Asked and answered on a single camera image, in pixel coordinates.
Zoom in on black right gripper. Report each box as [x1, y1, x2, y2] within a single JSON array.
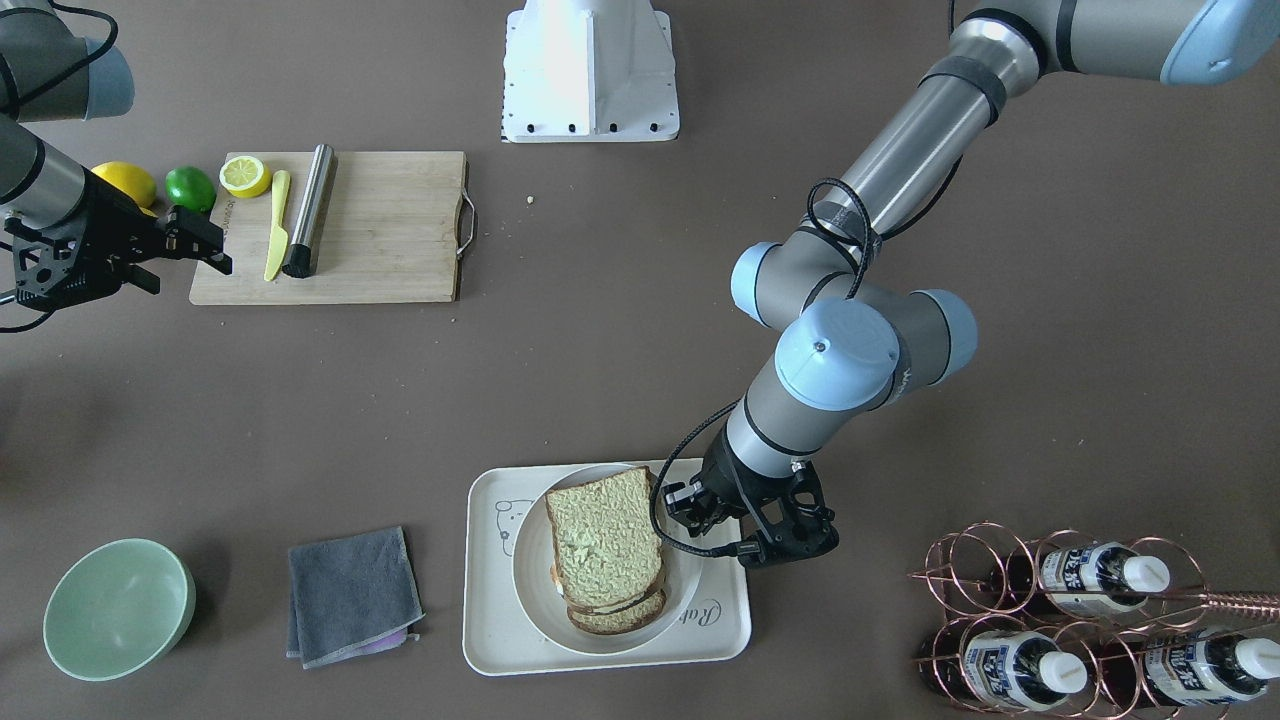
[[4, 174, 233, 311]]

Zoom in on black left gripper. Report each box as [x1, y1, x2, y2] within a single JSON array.
[[662, 430, 840, 569]]

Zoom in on bread slice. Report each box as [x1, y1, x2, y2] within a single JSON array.
[[566, 591, 667, 635], [544, 466, 666, 614]]

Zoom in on white plate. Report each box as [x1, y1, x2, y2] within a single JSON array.
[[512, 462, 703, 657]]

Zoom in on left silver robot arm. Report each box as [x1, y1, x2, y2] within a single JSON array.
[[649, 1, 1279, 569]]

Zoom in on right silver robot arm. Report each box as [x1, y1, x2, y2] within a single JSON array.
[[1, 1, 233, 315]]

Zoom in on cream rabbit tray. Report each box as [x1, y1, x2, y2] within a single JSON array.
[[462, 462, 753, 676]]

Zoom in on green lime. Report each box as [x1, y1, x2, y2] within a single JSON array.
[[165, 167, 218, 215]]

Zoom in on yellow lemon upper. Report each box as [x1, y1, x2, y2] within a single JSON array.
[[91, 161, 157, 217]]

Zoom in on half lemon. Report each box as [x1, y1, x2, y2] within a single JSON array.
[[219, 155, 273, 199]]

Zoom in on steel muddler black tip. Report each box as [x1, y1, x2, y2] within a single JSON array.
[[282, 143, 338, 279]]

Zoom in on yellow plastic knife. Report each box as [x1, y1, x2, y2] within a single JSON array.
[[262, 170, 291, 282]]

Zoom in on wooden cutting board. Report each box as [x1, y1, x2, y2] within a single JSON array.
[[189, 151, 468, 306]]

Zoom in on dark drink bottle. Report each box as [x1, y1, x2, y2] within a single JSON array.
[[1100, 630, 1279, 708], [916, 630, 1091, 712], [980, 542, 1171, 620]]

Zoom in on dark drink bottle upper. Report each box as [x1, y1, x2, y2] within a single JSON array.
[[980, 542, 1171, 620]]

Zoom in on green bowl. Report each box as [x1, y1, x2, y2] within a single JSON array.
[[44, 538, 196, 682]]

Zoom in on grey folded cloth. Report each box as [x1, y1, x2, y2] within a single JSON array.
[[285, 527, 425, 669]]

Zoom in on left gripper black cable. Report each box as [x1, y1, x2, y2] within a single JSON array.
[[648, 398, 771, 561]]

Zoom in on copper wire bottle rack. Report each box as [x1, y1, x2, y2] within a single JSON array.
[[913, 521, 1277, 719]]

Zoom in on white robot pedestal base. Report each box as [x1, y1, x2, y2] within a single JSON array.
[[500, 1, 680, 143]]

